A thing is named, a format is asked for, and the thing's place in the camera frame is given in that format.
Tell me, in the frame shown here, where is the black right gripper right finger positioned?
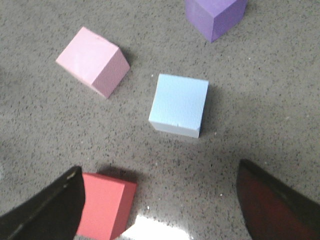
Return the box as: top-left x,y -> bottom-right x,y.
236,159 -> 320,240

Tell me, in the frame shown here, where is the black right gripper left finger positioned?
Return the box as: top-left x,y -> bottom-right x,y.
0,166 -> 86,240

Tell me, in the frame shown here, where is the near red foam cube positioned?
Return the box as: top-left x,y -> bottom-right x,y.
77,173 -> 137,240

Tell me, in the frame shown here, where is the pink foam cube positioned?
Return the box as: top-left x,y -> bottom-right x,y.
55,26 -> 130,98

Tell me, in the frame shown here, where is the far purple foam cube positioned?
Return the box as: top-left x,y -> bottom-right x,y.
184,0 -> 248,43

